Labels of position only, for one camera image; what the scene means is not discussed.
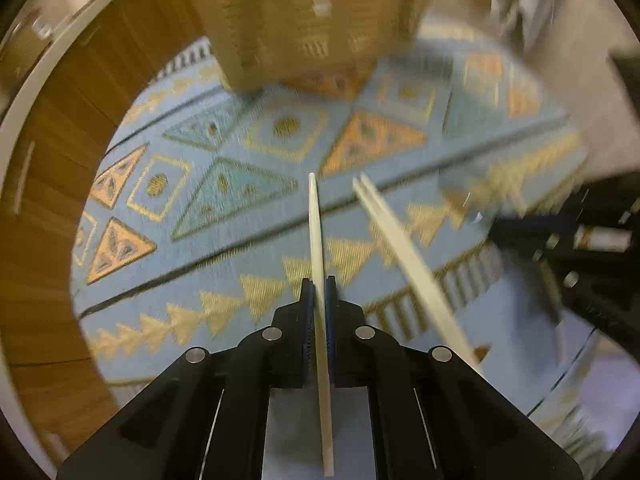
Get blue patterned floor rug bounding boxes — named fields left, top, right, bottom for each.
left=70, top=20, right=593, bottom=414

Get pale wooden chopstick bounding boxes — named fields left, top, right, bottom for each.
left=352, top=174, right=485, bottom=377
left=308, top=172, right=334, bottom=478

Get woven wicker basket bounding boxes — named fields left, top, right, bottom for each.
left=193, top=0, right=430, bottom=90

